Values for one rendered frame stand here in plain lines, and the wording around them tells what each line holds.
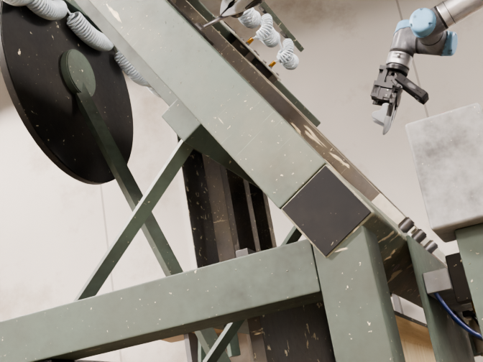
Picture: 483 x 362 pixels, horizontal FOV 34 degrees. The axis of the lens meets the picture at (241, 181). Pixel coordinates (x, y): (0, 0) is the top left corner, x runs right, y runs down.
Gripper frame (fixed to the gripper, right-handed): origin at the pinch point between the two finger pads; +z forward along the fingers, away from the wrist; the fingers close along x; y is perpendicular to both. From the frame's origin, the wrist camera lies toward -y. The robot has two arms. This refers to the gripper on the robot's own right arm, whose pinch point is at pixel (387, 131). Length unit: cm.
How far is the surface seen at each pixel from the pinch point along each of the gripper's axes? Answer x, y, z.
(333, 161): 34.7, 5.2, 22.4
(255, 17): -8, 54, -32
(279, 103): 33.0, 24.3, 9.5
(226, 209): -63, 63, 24
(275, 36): -27, 52, -35
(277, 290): 102, -7, 64
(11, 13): 22, 124, -6
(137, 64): 85, 40, 25
